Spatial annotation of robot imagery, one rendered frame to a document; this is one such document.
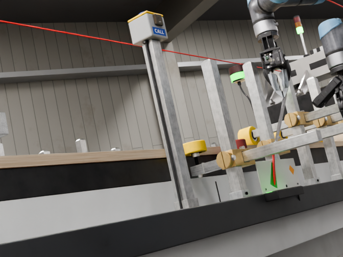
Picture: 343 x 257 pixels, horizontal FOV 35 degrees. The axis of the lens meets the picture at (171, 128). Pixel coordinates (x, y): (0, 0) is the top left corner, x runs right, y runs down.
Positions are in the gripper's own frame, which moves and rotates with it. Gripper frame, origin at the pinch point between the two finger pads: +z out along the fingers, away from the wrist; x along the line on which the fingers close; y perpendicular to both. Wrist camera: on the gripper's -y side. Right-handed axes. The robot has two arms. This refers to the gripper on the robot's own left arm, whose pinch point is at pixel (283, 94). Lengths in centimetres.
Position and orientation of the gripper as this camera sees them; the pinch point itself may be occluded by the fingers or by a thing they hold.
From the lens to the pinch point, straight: 185.5
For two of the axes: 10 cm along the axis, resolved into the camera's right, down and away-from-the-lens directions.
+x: 9.2, -2.5, -2.9
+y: -3.2, -1.0, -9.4
